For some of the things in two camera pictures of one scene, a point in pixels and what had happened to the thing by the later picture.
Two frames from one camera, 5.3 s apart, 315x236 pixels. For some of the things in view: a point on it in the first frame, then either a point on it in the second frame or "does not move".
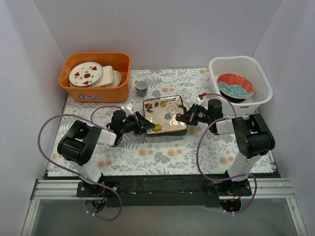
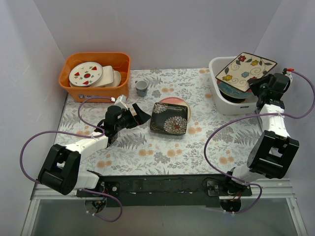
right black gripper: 192,115 → 257,84
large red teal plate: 235,85 does not move
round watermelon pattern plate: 86,73 does not move
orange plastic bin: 120,62 does not move
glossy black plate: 232,99 does not move
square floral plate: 162,112 → 245,67
